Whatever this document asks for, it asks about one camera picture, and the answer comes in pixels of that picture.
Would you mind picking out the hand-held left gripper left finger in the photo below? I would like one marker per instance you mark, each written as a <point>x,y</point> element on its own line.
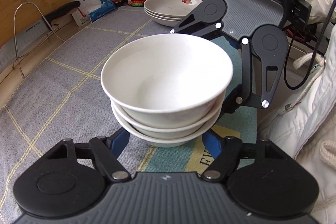
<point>119,142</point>

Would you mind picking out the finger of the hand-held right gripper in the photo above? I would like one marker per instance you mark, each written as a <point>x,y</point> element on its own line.
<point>194,27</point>
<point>248,69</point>

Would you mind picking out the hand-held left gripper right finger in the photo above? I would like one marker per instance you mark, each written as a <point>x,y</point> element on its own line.
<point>211,145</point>

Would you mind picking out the white plate with large stain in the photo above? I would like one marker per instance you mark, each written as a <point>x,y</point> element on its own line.
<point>165,23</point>

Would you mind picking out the white plate with small stain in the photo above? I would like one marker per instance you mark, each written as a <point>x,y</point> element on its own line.
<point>168,5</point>

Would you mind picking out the white plate with faint specks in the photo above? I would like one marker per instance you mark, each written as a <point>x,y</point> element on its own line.
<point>157,18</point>

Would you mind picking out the plain white bowl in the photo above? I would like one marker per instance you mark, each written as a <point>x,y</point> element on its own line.
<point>170,142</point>

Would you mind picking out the white bowl with pink flowers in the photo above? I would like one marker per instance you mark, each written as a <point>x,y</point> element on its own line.
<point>168,131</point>

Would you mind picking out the white bowl with grey flowers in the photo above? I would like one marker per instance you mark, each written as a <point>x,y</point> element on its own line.
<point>162,74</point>

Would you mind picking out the white jacket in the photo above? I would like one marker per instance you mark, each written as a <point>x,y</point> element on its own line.
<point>309,121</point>

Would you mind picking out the grey and teal checked mat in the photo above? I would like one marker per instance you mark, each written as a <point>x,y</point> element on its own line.
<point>65,69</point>

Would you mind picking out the white and blue salt bag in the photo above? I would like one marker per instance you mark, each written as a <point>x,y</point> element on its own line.
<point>92,6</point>

